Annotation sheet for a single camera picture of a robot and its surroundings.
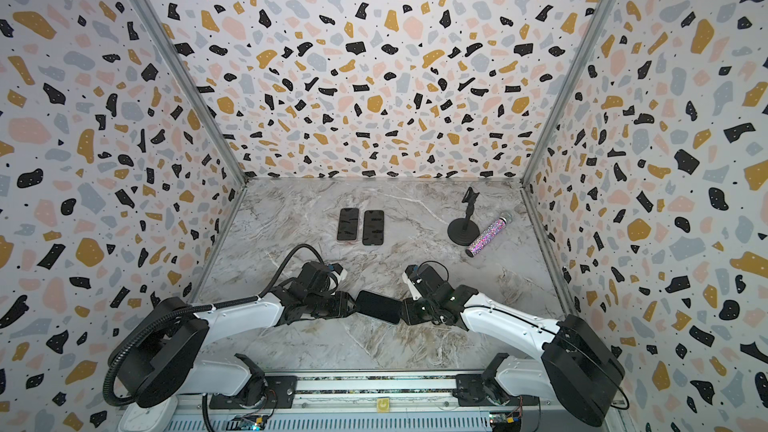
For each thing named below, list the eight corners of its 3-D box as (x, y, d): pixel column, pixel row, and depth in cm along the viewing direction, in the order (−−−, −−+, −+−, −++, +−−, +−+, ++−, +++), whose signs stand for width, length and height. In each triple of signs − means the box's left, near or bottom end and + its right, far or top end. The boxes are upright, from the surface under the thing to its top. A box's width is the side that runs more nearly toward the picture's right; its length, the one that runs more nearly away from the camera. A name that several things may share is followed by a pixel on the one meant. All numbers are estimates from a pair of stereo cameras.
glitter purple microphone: (463, 252, 103) (465, 246, 100) (501, 215, 113) (504, 209, 111) (473, 259, 101) (475, 254, 98) (510, 221, 112) (513, 215, 109)
